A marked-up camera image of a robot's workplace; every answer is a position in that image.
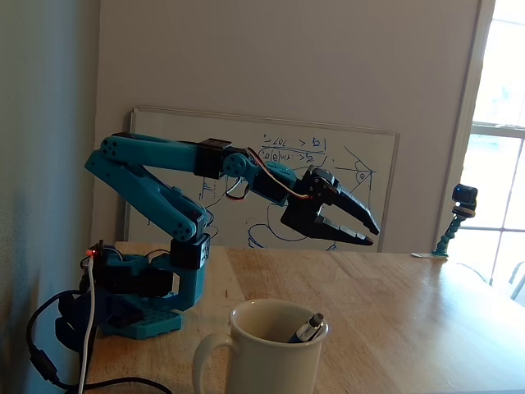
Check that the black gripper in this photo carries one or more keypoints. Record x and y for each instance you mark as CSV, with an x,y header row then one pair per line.
x,y
303,217

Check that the dark blue ballpoint pen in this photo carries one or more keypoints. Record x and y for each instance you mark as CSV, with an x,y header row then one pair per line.
x,y
305,331

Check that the teal robot arm with base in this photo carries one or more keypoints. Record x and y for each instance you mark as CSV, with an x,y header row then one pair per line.
x,y
152,193

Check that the cream ceramic mug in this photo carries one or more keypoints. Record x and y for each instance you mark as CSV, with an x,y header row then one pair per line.
x,y
262,365

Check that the white chair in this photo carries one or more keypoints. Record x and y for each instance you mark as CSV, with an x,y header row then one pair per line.
x,y
517,279

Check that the whiteboard with blue writing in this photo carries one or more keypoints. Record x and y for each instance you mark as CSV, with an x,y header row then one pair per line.
x,y
172,127

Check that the dark blue table clamp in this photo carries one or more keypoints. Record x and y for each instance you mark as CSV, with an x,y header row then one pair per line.
x,y
74,324

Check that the teal flexible camera mount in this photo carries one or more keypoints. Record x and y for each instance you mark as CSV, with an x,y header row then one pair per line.
x,y
451,230

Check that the small black action camera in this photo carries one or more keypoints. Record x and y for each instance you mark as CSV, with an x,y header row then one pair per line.
x,y
464,195

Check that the white window frame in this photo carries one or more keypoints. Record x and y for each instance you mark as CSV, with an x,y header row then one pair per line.
x,y
463,102

